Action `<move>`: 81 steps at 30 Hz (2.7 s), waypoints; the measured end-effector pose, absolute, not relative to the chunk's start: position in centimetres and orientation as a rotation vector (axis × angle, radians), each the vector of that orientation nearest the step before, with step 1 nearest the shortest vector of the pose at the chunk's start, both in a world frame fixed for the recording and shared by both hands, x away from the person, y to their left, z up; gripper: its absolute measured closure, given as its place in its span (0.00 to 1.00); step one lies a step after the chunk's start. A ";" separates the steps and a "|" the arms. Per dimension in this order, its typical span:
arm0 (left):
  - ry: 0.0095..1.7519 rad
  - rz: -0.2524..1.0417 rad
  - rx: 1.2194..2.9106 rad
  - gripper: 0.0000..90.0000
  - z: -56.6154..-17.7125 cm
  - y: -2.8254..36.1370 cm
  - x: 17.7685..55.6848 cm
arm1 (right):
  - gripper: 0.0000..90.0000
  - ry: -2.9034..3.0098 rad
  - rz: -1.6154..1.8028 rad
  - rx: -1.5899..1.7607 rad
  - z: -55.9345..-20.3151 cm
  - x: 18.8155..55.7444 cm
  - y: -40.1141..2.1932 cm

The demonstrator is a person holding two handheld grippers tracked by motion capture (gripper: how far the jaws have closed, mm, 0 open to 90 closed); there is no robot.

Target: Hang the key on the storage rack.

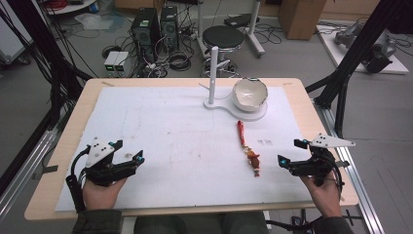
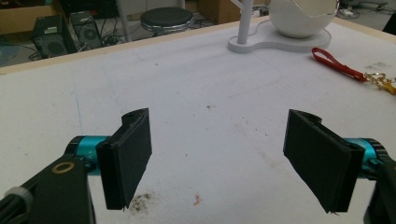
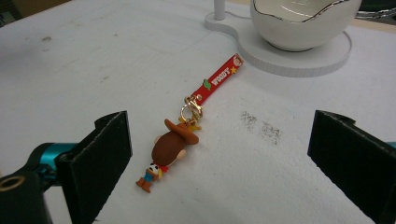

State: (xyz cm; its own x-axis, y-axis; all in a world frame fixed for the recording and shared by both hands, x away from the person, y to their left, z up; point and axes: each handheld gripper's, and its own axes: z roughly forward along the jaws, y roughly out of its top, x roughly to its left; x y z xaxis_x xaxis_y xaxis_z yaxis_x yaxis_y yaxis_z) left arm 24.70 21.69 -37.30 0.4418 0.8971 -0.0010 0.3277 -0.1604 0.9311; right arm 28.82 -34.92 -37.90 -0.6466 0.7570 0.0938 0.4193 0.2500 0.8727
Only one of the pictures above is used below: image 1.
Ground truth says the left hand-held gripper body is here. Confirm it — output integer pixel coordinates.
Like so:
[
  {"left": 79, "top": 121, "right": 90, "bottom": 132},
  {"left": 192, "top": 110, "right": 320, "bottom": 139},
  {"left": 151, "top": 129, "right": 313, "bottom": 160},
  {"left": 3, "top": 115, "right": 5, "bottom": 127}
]
[{"left": 85, "top": 136, "right": 137, "bottom": 188}]

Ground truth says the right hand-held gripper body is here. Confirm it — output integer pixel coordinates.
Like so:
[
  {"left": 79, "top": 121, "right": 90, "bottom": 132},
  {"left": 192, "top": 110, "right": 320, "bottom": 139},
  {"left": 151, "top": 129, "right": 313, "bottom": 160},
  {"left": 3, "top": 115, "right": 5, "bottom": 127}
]
[{"left": 287, "top": 132, "right": 357, "bottom": 188}]

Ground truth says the person's left hand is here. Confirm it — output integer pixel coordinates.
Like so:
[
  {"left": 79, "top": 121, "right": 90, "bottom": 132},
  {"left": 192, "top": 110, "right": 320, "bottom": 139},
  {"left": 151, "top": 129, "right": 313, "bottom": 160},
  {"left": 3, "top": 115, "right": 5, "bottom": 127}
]
[{"left": 81, "top": 176, "right": 128, "bottom": 212}]

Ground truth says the person's right hand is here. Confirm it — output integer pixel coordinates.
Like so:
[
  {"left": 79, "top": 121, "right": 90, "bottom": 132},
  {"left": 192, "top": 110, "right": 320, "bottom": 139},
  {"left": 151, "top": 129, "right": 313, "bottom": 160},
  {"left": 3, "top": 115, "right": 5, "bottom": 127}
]
[{"left": 299, "top": 171, "right": 344, "bottom": 218}]

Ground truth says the white foam mat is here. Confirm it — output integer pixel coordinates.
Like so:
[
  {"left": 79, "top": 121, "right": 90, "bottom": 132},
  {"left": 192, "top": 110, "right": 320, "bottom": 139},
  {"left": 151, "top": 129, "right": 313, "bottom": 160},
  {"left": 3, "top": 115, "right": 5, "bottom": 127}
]
[{"left": 55, "top": 85, "right": 314, "bottom": 213}]

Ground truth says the white eggshell-shaped bowl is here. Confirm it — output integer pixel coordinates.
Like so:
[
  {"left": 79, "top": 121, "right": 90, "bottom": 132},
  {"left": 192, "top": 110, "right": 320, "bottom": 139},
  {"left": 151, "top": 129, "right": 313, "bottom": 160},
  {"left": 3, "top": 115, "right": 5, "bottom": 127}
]
[{"left": 231, "top": 76, "right": 270, "bottom": 113}]

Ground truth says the white power supply box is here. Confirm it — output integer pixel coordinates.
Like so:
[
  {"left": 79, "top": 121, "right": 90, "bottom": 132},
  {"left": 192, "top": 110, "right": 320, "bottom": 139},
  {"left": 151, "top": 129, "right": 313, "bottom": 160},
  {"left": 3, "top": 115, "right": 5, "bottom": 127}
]
[
  {"left": 103, "top": 51, "right": 121, "bottom": 74},
  {"left": 113, "top": 51, "right": 131, "bottom": 74}
]

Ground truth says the white hanger stand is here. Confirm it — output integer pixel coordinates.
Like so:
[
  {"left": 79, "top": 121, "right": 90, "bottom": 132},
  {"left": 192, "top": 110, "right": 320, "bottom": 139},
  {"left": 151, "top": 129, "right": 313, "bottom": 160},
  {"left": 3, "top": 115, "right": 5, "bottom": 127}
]
[{"left": 198, "top": 45, "right": 269, "bottom": 123}]

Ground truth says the black computer tower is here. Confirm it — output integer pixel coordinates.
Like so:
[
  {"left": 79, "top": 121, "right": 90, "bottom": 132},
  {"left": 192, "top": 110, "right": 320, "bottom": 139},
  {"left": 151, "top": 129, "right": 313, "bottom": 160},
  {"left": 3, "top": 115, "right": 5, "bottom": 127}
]
[
  {"left": 131, "top": 7, "right": 162, "bottom": 63},
  {"left": 159, "top": 5, "right": 180, "bottom": 51}
]

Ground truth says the white table leg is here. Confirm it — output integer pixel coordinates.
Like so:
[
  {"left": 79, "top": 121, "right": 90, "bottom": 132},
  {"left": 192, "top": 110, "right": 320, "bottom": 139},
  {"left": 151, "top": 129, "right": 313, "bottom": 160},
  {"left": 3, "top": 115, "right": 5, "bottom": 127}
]
[
  {"left": 196, "top": 0, "right": 209, "bottom": 59},
  {"left": 246, "top": 0, "right": 266, "bottom": 59}
]

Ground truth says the white floor board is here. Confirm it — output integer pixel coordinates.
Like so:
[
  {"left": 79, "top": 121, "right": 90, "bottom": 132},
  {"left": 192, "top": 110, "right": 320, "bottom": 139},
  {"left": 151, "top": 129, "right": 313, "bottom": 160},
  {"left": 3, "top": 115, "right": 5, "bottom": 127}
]
[{"left": 316, "top": 20, "right": 410, "bottom": 76}]

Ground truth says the brown cardboard box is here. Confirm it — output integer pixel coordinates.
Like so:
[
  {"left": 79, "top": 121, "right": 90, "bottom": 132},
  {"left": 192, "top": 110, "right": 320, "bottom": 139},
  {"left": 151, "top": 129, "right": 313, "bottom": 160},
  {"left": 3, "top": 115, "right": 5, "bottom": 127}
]
[{"left": 278, "top": 0, "right": 327, "bottom": 41}]

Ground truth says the clear plastic bag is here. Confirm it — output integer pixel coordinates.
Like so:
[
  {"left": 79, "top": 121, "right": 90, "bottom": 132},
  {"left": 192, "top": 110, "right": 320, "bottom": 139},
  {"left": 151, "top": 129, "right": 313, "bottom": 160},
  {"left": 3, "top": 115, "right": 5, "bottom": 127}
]
[{"left": 74, "top": 12, "right": 115, "bottom": 31}]

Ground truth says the black round stool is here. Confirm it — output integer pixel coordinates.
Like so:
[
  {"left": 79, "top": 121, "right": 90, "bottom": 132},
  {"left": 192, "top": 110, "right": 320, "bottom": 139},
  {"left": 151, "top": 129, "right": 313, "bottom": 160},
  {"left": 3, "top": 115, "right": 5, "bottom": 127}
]
[{"left": 202, "top": 24, "right": 245, "bottom": 78}]

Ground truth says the black flat case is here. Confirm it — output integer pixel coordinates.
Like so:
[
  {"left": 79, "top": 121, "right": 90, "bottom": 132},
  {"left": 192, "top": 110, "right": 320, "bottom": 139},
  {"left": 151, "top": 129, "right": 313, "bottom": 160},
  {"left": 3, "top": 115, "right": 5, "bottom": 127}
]
[{"left": 223, "top": 13, "right": 261, "bottom": 29}]

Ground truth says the white round table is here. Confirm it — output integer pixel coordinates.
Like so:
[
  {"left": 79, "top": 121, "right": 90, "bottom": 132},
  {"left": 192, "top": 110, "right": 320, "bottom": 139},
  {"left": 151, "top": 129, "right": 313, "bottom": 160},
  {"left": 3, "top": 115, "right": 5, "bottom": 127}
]
[{"left": 44, "top": 0, "right": 99, "bottom": 17}]

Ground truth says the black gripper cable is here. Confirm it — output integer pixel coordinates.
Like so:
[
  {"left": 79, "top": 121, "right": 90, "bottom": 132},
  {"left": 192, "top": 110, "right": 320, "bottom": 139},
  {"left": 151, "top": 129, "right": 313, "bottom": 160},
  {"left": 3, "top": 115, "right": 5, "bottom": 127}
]
[
  {"left": 65, "top": 144, "right": 92, "bottom": 215},
  {"left": 325, "top": 155, "right": 347, "bottom": 203}
]

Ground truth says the aluminium rail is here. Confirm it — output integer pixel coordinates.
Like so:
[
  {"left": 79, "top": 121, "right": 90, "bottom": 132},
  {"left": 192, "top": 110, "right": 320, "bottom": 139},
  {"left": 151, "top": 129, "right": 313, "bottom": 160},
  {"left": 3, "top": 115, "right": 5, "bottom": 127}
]
[
  {"left": 312, "top": 98, "right": 386, "bottom": 234},
  {"left": 0, "top": 129, "right": 60, "bottom": 223}
]

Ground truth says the coiled black floor cable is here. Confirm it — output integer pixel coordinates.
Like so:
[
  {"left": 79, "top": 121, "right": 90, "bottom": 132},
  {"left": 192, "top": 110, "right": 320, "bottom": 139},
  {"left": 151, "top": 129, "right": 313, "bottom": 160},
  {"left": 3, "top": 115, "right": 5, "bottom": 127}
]
[{"left": 168, "top": 51, "right": 193, "bottom": 72}]

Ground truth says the black metal frame strut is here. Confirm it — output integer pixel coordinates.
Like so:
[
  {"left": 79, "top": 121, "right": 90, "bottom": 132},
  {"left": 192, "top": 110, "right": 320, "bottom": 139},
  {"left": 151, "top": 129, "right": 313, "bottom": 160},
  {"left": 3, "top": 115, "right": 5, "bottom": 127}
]
[
  {"left": 305, "top": 0, "right": 405, "bottom": 139},
  {"left": 0, "top": 0, "right": 94, "bottom": 196}
]

